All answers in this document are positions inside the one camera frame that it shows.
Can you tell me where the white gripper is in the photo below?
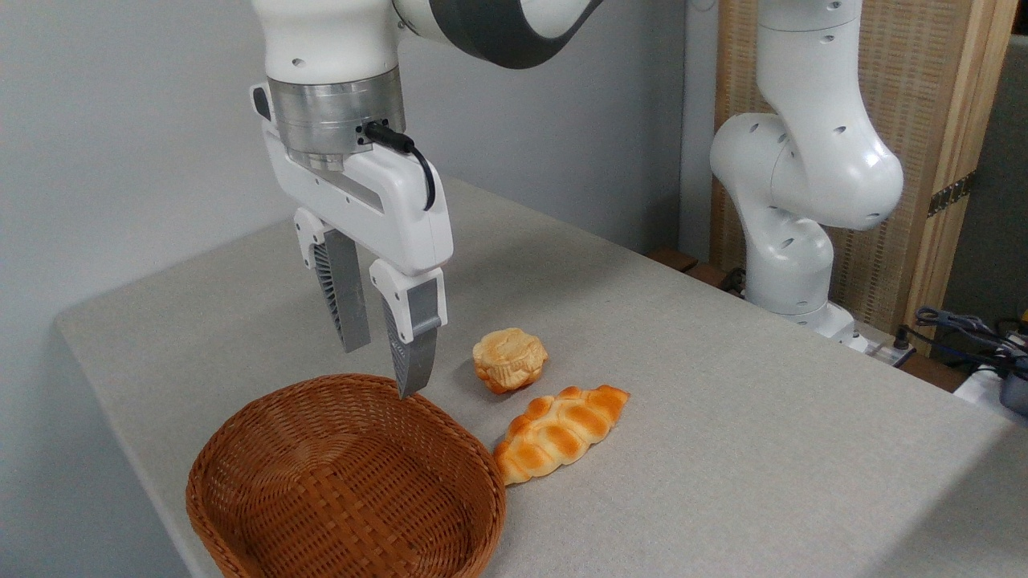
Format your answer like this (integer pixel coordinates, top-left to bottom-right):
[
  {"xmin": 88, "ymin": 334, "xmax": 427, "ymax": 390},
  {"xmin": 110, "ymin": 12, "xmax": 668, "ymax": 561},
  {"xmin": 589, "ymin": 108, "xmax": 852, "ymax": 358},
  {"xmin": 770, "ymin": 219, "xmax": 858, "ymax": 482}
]
[{"xmin": 261, "ymin": 128, "xmax": 455, "ymax": 401}]

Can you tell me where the round golden bread bun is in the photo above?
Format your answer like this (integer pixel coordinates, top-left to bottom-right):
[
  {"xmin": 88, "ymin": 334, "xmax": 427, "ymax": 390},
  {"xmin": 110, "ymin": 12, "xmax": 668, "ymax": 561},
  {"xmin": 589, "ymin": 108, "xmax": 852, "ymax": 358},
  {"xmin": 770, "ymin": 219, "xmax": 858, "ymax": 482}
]
[{"xmin": 471, "ymin": 327, "xmax": 550, "ymax": 395}]

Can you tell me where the brown woven wicker basket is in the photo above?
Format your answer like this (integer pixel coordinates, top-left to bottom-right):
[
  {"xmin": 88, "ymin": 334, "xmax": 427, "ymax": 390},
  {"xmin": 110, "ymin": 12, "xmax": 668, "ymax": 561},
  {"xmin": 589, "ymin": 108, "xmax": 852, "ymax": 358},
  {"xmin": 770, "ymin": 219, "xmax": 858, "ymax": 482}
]
[{"xmin": 186, "ymin": 372, "xmax": 508, "ymax": 578}]

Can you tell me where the long braided golden bread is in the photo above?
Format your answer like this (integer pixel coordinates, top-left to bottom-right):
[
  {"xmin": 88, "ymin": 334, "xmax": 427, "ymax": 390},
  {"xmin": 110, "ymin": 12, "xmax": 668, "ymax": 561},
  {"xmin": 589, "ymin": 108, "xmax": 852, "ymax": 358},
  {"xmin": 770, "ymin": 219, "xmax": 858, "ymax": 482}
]
[{"xmin": 492, "ymin": 385, "xmax": 631, "ymax": 486}]

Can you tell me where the black metal hinge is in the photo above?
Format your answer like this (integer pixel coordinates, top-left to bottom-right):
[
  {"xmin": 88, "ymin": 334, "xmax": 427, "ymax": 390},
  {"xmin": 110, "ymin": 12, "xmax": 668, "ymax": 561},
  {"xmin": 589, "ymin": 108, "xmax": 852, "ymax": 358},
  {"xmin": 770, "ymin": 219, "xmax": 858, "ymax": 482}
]
[{"xmin": 927, "ymin": 171, "xmax": 977, "ymax": 218}]

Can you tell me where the wooden rattan screen panel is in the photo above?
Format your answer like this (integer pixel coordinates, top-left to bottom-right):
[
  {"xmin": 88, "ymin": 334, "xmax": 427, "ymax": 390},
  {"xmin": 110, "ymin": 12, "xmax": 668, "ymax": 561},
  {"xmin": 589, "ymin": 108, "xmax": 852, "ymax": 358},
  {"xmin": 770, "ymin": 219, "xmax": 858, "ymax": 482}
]
[{"xmin": 710, "ymin": 0, "xmax": 1019, "ymax": 356}]

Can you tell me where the white power strip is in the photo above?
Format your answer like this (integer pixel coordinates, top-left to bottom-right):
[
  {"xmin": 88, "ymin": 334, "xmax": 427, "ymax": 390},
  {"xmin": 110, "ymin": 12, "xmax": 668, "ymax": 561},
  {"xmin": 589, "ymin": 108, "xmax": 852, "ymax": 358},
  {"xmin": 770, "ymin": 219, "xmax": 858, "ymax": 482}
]
[{"xmin": 953, "ymin": 363, "xmax": 1028, "ymax": 422}]

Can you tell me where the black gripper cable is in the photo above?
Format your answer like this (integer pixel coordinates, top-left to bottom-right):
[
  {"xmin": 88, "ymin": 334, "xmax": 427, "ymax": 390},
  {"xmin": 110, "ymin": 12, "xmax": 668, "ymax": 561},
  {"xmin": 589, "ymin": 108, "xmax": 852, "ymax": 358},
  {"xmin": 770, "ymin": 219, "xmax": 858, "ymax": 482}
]
[{"xmin": 365, "ymin": 120, "xmax": 439, "ymax": 212}]

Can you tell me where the grey cable bundle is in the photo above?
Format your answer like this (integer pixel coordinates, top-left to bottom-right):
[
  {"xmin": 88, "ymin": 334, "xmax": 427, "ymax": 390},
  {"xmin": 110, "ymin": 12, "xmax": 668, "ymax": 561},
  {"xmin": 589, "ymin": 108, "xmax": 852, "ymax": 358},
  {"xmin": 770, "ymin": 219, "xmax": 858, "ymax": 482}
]
[{"xmin": 914, "ymin": 306, "xmax": 1028, "ymax": 374}]

